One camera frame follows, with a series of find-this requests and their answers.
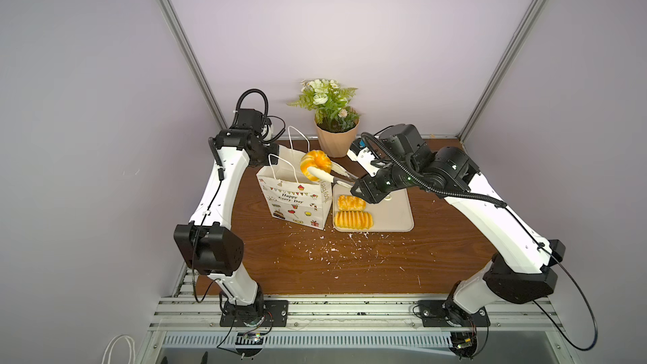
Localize small twisted bread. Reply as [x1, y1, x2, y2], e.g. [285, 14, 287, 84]
[337, 195, 367, 212]

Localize metal tongs with white tips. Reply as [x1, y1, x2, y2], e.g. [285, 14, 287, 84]
[307, 162, 358, 189]

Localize white printed paper gift bag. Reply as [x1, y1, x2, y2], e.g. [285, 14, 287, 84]
[256, 145, 333, 230]

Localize round yellow bun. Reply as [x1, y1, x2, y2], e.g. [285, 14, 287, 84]
[300, 150, 332, 182]

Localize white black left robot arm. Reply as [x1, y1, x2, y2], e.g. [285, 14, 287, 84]
[174, 89, 280, 326]

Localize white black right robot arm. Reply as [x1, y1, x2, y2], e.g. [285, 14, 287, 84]
[350, 124, 565, 327]

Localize long ridged bread front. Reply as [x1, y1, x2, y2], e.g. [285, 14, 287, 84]
[334, 211, 374, 231]

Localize potted plant in pink pot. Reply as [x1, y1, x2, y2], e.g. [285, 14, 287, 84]
[289, 79, 360, 159]

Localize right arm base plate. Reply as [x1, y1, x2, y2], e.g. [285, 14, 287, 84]
[413, 300, 491, 328]

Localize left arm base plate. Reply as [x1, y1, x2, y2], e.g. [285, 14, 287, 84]
[219, 300, 289, 328]

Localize aluminium front rail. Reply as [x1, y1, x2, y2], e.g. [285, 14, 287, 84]
[149, 294, 561, 331]

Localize white cable loop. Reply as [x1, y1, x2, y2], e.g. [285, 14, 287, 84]
[102, 334, 136, 364]

